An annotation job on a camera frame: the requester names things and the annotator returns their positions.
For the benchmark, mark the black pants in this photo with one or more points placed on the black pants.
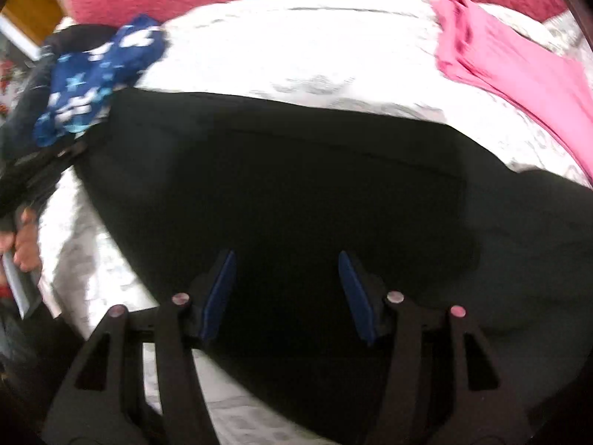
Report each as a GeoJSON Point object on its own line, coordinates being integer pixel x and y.
{"type": "Point", "coordinates": [296, 185]}

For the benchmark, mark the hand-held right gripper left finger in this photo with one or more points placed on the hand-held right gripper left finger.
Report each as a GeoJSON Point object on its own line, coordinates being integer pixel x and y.
{"type": "Point", "coordinates": [217, 296]}

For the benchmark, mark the white patterned bedsheet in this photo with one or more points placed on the white patterned bedsheet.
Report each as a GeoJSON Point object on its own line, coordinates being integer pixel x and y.
{"type": "Point", "coordinates": [301, 41]}

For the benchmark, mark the person's left hand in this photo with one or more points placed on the person's left hand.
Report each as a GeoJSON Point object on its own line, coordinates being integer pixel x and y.
{"type": "Point", "coordinates": [25, 245]}

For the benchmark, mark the pink cloth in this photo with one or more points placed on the pink cloth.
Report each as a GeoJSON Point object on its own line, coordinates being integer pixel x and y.
{"type": "Point", "coordinates": [514, 69]}

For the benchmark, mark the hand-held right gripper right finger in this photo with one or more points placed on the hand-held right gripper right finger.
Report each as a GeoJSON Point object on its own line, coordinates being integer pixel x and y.
{"type": "Point", "coordinates": [357, 299]}

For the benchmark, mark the dark cloth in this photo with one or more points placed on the dark cloth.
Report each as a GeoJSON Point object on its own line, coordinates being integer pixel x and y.
{"type": "Point", "coordinates": [32, 162]}

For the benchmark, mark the blue star-print cloth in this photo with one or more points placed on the blue star-print cloth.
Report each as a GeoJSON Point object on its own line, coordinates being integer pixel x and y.
{"type": "Point", "coordinates": [92, 83]}

